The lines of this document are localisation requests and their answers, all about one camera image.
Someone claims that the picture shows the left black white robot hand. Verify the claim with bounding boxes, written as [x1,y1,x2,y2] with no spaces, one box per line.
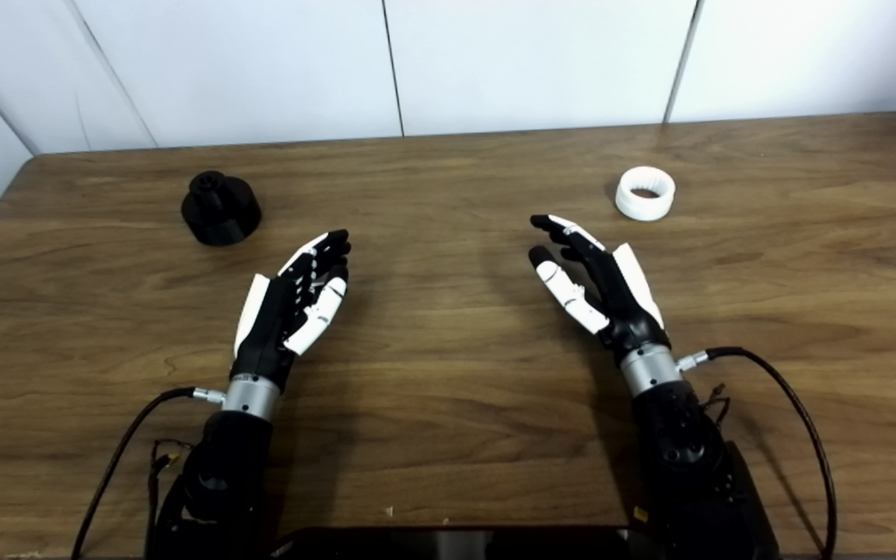
[232,229,352,390]

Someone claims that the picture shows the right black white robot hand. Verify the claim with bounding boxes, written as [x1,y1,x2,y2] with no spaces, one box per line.
[527,214,672,365]

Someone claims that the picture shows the white toothed ring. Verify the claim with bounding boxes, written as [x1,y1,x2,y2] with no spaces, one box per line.
[615,166,677,222]

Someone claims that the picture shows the round black part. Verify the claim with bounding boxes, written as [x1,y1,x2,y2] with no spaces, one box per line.
[181,171,263,247]

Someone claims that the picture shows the black robot torso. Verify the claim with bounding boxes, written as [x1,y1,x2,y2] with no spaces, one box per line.
[269,527,651,560]

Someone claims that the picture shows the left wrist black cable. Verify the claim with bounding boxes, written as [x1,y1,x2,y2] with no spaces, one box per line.
[71,387,227,560]

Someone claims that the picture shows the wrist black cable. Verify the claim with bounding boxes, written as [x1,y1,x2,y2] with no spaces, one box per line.
[676,346,838,560]
[71,387,227,560]

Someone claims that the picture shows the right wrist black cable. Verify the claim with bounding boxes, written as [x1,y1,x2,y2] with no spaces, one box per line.
[676,346,838,560]

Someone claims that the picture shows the right arm thin wires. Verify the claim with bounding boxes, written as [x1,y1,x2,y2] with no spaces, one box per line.
[700,383,732,425]

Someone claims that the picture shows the arm thin wires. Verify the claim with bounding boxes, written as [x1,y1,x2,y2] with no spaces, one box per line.
[148,439,194,545]
[700,383,732,425]

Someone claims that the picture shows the left arm thin wires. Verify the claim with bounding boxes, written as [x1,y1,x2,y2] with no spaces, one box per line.
[148,439,194,545]

